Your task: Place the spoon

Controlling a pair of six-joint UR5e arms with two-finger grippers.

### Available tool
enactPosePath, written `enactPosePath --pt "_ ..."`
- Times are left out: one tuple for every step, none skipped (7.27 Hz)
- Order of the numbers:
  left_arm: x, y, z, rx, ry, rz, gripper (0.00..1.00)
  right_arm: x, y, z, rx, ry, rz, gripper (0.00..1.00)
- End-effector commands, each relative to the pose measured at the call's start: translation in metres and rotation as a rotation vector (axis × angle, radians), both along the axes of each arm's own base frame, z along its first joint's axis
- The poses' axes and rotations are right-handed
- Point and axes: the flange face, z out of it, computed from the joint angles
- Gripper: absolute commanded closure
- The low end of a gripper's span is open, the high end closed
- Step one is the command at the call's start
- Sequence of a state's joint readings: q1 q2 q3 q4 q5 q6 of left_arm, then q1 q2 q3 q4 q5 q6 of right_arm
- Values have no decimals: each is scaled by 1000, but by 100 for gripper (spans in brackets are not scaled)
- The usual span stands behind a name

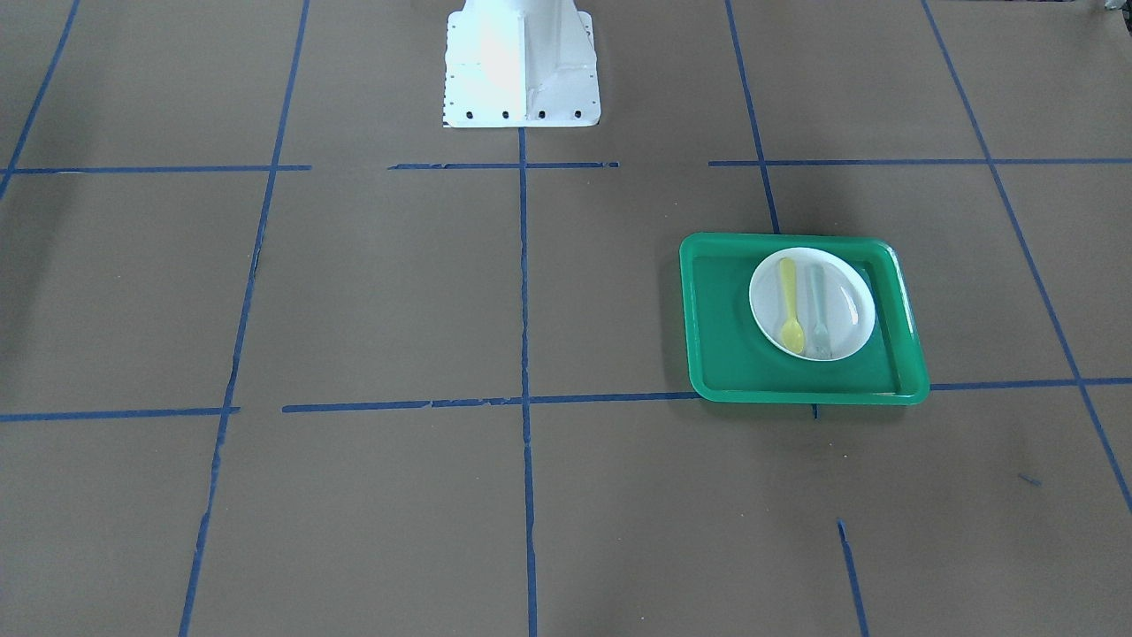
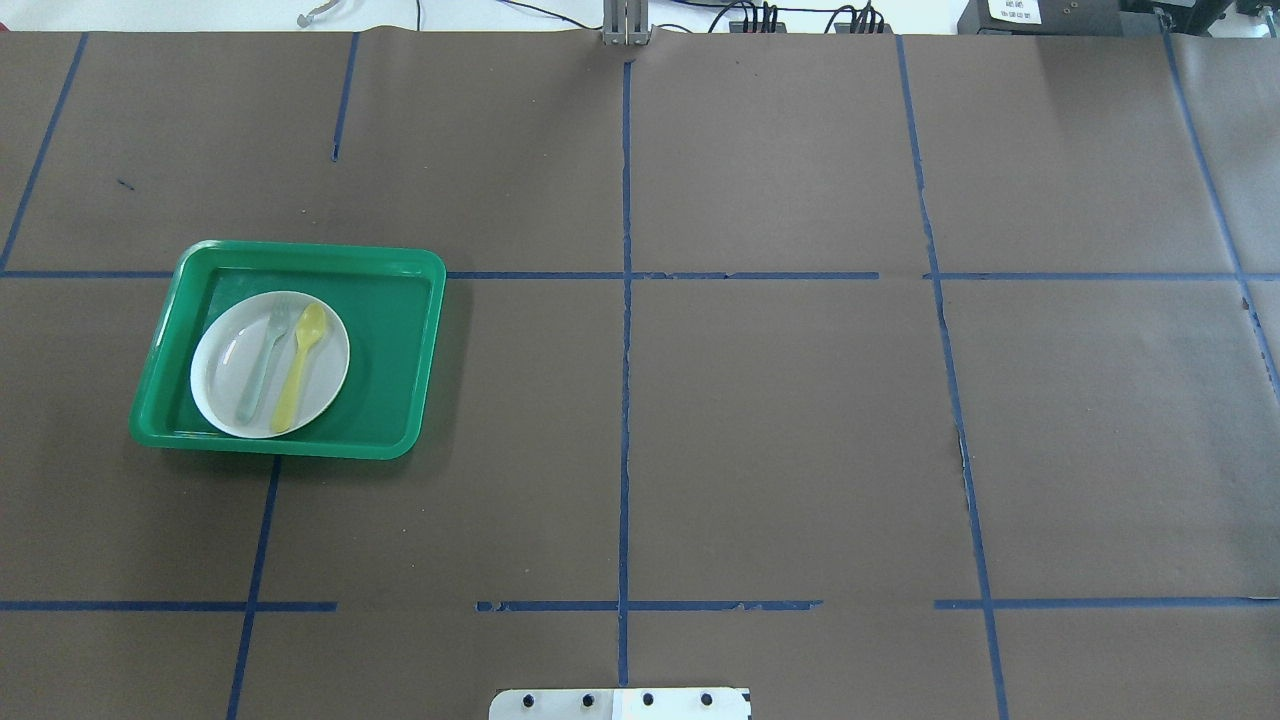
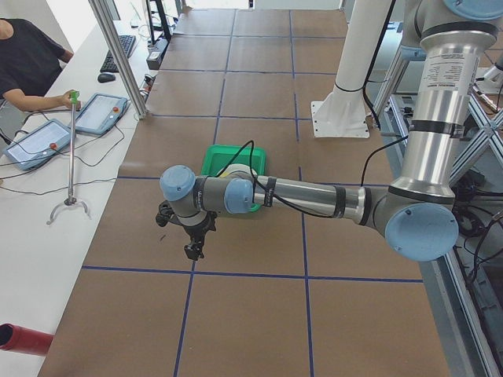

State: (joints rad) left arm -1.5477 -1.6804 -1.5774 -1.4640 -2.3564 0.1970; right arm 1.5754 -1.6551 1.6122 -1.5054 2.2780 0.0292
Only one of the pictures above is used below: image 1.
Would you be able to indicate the yellow plastic spoon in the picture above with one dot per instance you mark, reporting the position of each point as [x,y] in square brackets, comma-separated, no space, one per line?
[791,333]

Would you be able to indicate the green plastic tray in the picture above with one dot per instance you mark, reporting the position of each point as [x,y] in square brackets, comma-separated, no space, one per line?
[732,362]

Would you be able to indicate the pale green plastic fork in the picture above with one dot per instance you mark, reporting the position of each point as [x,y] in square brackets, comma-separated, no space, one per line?
[821,336]

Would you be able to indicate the white round plate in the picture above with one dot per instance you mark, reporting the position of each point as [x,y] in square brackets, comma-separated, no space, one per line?
[849,302]

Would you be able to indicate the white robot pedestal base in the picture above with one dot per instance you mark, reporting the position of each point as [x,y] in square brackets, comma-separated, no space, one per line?
[513,64]

